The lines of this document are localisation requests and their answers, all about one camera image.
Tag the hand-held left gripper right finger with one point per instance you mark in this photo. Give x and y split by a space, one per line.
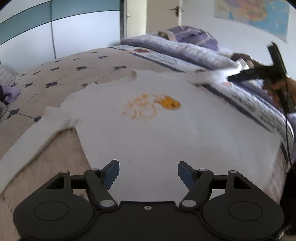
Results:
185 172

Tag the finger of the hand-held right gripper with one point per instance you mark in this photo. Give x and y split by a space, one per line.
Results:
249 73

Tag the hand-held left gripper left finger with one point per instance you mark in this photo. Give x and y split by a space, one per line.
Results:
113 171

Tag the white long-sleeve shirt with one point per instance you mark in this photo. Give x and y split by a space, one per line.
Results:
150 134

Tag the person's right hand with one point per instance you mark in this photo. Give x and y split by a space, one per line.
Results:
274 96

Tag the dark brown cloth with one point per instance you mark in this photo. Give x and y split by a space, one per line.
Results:
240 57

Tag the purple garment with beige trim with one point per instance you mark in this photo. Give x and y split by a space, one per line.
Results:
192 34

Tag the purple patterned quilt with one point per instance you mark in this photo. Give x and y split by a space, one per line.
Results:
173 48

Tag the white door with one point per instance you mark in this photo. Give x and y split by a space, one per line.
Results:
161 16
136 20

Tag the beige bear printed blanket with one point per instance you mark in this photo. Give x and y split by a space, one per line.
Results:
69 69

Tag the small purple cloth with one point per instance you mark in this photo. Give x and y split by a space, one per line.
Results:
10 93

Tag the purple checkered pillow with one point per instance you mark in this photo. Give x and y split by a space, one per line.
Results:
5 75

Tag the sliding door wardrobe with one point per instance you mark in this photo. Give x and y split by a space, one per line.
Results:
81 30

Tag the wall map poster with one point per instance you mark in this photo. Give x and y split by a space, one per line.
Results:
254 14

